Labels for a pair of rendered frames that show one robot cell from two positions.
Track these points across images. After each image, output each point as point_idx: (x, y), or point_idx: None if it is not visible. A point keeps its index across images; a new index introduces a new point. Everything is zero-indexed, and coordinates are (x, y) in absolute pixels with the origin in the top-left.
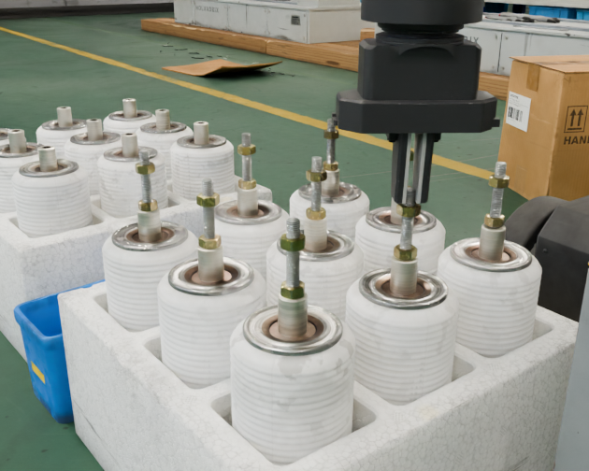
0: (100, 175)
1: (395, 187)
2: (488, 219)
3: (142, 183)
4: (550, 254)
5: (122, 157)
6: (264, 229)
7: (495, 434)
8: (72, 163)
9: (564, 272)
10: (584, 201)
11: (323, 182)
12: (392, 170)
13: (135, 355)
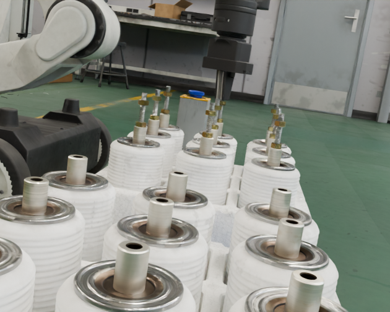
0: (213, 222)
1: (229, 94)
2: (169, 110)
3: (281, 132)
4: (32, 158)
5: (194, 194)
6: None
7: None
8: (249, 208)
9: (36, 163)
10: None
11: (145, 135)
12: (225, 90)
13: (299, 198)
